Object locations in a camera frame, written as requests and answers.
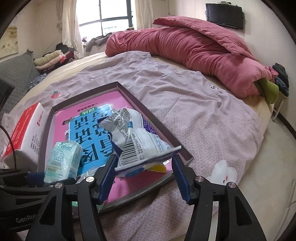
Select white and blue snack bag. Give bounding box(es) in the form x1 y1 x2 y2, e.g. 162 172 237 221
99 108 182 178

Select pink tray with brown rim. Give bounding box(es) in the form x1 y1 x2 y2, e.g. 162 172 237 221
37 81 194 214

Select black wall television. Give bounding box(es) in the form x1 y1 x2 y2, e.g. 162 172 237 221
206 3 244 30

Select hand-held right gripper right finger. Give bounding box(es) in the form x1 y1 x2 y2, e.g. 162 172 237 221
171 154 267 241

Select green cloth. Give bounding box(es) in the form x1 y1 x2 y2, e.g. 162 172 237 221
257 79 279 105

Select yellow snack bag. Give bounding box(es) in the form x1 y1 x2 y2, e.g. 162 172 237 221
146 162 167 174

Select cream curtain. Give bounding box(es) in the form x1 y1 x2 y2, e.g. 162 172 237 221
61 0 85 58
134 0 158 30

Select pale green tissue pack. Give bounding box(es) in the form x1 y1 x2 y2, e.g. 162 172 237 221
44 141 83 183

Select grey quilted headboard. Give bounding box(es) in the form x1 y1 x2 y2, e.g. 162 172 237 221
0 50 41 121

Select dark floral cloth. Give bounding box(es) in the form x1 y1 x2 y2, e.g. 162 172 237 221
27 73 48 90

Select pink quilt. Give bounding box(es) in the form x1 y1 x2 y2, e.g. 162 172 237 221
105 16 279 99

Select red tissue box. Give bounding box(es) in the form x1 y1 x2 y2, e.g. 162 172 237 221
4 102 51 172

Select black cable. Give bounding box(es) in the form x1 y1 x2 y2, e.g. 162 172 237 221
0 126 18 172

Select grey clothes heap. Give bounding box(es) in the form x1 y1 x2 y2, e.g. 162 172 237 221
83 32 121 52

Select lilac printed blanket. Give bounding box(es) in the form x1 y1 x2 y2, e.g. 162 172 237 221
0 51 264 241

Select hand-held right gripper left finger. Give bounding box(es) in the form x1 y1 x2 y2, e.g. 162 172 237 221
25 154 119 241

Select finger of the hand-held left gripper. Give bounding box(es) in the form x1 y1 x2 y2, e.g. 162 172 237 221
0 183 54 204
0 170 46 188

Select pink book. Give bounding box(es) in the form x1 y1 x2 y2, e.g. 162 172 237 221
54 90 176 204

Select wall painting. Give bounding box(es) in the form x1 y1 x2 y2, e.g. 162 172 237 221
0 25 19 58

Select window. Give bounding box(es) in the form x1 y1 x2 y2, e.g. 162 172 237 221
76 0 134 40

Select dark clothes pile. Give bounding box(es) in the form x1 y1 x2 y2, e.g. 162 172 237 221
55 43 77 61

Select folded dark blue clothes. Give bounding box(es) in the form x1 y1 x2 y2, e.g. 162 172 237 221
272 63 289 96

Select pile of folded clothes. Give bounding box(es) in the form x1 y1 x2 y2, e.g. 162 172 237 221
33 50 74 72

